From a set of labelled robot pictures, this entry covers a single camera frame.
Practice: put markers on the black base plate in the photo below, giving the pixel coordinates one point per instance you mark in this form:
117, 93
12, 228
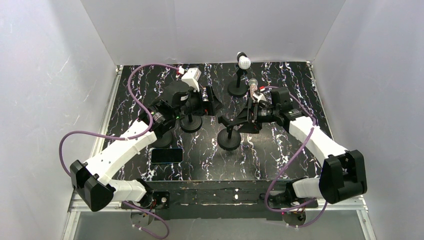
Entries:
211, 199

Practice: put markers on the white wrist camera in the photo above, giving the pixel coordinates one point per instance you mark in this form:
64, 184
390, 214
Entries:
257, 96
191, 77

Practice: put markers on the black phone blue edge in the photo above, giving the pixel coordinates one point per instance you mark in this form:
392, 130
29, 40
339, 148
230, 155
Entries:
167, 155

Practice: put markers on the black phone stand front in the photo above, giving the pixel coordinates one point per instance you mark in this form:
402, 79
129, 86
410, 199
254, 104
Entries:
164, 141

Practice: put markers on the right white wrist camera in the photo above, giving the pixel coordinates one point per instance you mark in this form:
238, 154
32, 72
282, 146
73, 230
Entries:
257, 96

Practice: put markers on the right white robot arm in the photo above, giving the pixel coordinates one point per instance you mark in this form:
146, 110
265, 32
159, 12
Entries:
343, 172

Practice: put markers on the black phone stand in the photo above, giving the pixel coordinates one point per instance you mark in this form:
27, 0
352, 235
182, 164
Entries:
164, 141
191, 123

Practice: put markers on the glitter microphone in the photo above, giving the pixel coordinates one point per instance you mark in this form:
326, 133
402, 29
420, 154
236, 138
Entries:
253, 86

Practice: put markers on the black microphone stand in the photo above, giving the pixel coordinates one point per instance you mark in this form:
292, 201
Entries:
237, 88

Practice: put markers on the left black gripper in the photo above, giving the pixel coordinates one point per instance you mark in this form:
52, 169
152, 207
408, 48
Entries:
205, 101

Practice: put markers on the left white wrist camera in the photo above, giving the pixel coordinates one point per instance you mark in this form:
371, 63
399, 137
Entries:
191, 77

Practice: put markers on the white microphone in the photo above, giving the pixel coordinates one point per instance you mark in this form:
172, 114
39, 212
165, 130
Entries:
243, 61

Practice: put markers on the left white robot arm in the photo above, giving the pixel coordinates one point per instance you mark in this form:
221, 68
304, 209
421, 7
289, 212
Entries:
93, 178

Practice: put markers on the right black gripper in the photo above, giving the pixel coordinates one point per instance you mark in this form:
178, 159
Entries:
247, 117

